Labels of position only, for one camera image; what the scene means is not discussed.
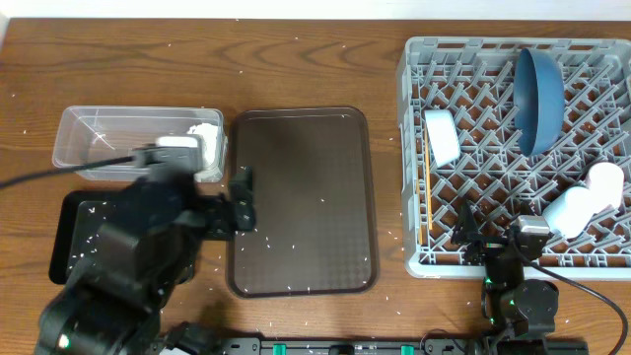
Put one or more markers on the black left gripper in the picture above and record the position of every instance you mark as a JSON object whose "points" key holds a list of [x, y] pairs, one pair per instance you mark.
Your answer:
{"points": [[230, 216]]}

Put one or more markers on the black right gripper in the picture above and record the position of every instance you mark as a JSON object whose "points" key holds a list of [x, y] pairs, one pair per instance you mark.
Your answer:
{"points": [[467, 232]]}

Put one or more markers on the white tissue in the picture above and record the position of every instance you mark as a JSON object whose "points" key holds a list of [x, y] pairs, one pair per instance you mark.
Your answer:
{"points": [[209, 134]]}

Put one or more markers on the light blue rice bowl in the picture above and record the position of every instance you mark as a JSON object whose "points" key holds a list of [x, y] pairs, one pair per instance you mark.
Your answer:
{"points": [[442, 135]]}

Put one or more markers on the light blue cup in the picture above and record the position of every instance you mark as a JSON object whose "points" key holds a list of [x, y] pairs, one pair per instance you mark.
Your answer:
{"points": [[569, 214]]}

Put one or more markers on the pink cup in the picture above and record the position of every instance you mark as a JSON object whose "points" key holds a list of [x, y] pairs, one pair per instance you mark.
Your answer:
{"points": [[605, 182]]}

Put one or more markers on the blue plate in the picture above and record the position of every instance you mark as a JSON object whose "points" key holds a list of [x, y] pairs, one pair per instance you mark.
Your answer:
{"points": [[539, 97]]}

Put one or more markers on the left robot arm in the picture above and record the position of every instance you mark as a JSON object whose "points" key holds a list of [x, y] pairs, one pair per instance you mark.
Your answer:
{"points": [[112, 300]]}

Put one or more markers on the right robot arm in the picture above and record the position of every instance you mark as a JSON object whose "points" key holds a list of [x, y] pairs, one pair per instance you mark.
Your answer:
{"points": [[522, 311]]}

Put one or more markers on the grey dishwasher rack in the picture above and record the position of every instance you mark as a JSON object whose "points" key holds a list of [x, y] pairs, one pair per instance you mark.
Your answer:
{"points": [[473, 78]]}

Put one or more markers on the dark brown serving tray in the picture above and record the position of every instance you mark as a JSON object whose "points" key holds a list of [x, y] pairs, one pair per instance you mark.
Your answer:
{"points": [[313, 196]]}

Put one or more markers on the black bin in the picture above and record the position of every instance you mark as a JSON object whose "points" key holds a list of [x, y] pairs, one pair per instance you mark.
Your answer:
{"points": [[82, 213]]}

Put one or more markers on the clear plastic bin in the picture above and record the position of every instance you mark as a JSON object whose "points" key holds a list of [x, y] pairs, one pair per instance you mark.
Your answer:
{"points": [[89, 134]]}

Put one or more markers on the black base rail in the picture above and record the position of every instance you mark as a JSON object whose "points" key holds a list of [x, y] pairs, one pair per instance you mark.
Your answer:
{"points": [[374, 347]]}

